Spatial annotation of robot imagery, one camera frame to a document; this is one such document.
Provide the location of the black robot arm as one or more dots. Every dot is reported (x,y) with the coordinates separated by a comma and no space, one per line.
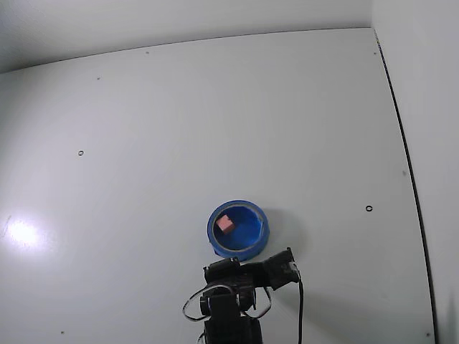
(226,322)

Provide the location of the orange cube block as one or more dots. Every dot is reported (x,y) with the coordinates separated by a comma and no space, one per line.
(225,224)

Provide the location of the blue tape roll bin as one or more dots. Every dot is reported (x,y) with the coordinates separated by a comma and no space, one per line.
(247,233)

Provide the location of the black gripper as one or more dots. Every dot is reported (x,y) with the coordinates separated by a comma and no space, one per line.
(225,268)

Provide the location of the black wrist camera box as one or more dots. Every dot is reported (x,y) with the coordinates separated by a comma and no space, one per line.
(281,268)

